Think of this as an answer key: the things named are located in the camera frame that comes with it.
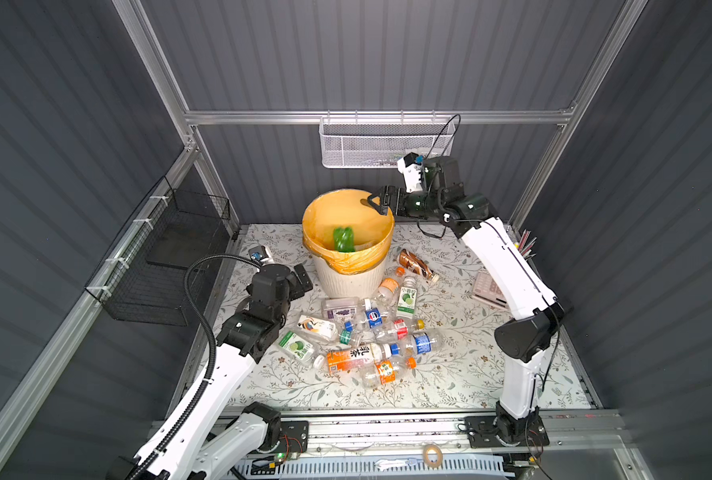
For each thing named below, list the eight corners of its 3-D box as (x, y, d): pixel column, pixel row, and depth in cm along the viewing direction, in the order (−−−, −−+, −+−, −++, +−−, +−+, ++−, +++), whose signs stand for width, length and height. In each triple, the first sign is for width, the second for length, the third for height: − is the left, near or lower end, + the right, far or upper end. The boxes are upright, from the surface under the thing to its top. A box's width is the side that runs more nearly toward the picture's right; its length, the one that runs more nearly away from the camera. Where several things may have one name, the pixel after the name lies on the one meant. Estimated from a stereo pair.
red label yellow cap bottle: (375, 341, 90) (376, 335, 87) (375, 323, 94) (375, 317, 90) (424, 341, 90) (426, 335, 87) (421, 323, 94) (424, 317, 90)
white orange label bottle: (298, 332, 93) (295, 324, 88) (304, 321, 95) (301, 312, 91) (336, 345, 90) (335, 337, 86) (341, 333, 93) (340, 325, 88)
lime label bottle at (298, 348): (278, 348, 90) (274, 342, 87) (290, 333, 93) (287, 327, 90) (311, 371, 86) (309, 366, 83) (322, 355, 89) (321, 349, 86)
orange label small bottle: (366, 393, 82) (366, 387, 77) (359, 375, 85) (359, 368, 80) (415, 373, 86) (418, 365, 81) (407, 356, 89) (410, 348, 84)
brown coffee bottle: (395, 263, 111) (396, 254, 107) (401, 256, 113) (403, 247, 109) (434, 287, 104) (436, 279, 100) (440, 280, 106) (443, 271, 102)
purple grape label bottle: (322, 321, 96) (320, 313, 92) (323, 305, 100) (321, 296, 95) (362, 321, 96) (362, 313, 92) (362, 305, 100) (362, 296, 95)
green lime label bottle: (395, 318, 94) (396, 315, 93) (398, 278, 104) (398, 275, 102) (416, 320, 94) (417, 317, 92) (416, 280, 103) (417, 277, 102)
